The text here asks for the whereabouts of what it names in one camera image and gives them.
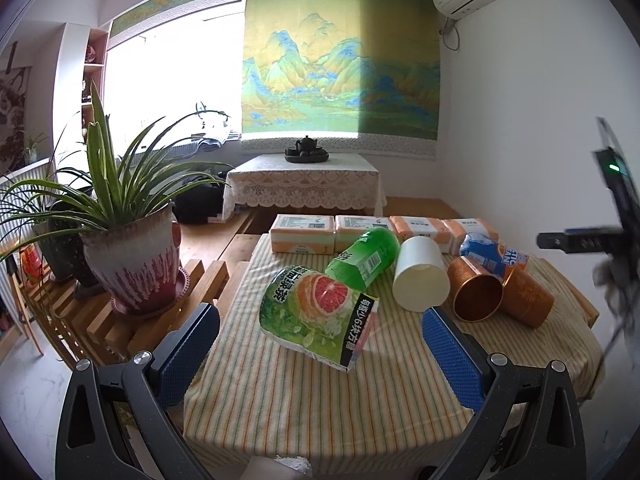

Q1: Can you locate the wooden table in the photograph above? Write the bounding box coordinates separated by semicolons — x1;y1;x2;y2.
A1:
177;196;600;331

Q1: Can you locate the wooden slatted plant stand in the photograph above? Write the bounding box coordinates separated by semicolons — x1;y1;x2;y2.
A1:
6;259;233;367

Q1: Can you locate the low table lace cloth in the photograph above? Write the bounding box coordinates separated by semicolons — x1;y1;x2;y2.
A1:
221;153;386;220

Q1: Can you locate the green plastic cup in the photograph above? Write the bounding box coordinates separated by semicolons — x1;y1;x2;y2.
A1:
324;228;400;292

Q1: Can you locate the orange tissue pack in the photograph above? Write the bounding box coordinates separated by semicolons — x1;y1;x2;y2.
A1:
444;216;501;256
390;216;452;254

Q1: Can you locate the black bag on floor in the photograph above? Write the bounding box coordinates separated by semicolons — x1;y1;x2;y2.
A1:
172;183;224;224

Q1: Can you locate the spider plant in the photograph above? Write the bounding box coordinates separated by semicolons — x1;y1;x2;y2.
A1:
1;86;226;260

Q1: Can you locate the dark plant pot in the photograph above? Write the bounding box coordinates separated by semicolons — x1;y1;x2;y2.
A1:
32;200;99;288

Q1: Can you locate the black teapot on tray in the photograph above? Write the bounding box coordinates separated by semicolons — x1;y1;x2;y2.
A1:
284;136;330;164

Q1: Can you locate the grapefruit label plastic cup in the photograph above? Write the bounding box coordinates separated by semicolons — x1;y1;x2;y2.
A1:
259;266;378;373

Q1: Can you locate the white paper cup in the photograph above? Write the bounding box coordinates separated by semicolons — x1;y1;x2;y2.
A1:
392;236;450;312

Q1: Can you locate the red blossom wall picture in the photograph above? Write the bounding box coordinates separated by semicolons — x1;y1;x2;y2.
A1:
0;67;30;174

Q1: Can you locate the white wall shelf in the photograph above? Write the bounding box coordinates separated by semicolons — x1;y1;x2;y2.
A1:
52;23;110;166

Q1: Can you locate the green landscape roller blind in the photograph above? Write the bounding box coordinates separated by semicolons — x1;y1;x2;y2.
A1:
241;0;440;160

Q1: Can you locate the brown patterned paper cup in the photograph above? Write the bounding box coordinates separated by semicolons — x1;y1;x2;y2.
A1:
500;268;554;328

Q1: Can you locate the brown paper cup open-facing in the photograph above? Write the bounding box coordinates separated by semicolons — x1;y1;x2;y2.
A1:
447;257;503;322

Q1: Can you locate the white red flower pot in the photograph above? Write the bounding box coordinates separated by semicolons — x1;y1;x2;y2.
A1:
81;204;190;318

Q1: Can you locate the far left tissue pack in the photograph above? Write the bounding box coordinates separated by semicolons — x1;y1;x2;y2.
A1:
269;214;335;256

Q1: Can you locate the blue orange plastic cup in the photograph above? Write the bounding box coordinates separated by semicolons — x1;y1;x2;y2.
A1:
459;233;529;281

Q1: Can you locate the striped table cloth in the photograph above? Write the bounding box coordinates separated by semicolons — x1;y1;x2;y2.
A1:
182;231;606;476

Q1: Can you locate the far right orange tissue pack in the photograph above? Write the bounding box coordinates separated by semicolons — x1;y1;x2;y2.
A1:
444;216;501;256

